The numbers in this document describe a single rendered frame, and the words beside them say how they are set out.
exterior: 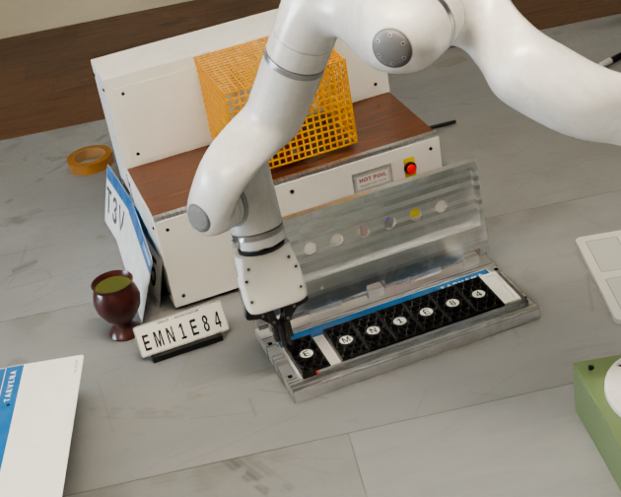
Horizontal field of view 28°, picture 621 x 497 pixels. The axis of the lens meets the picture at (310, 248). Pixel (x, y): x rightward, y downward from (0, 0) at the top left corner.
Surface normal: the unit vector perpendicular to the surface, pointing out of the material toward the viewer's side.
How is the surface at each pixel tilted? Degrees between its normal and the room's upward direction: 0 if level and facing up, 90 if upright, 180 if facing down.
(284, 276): 78
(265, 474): 0
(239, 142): 43
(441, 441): 0
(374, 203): 83
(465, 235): 83
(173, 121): 90
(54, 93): 0
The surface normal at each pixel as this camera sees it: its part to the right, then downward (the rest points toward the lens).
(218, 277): 0.34, 0.44
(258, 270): 0.23, 0.24
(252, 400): -0.15, -0.84
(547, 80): -0.22, 0.04
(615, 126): 0.39, 0.76
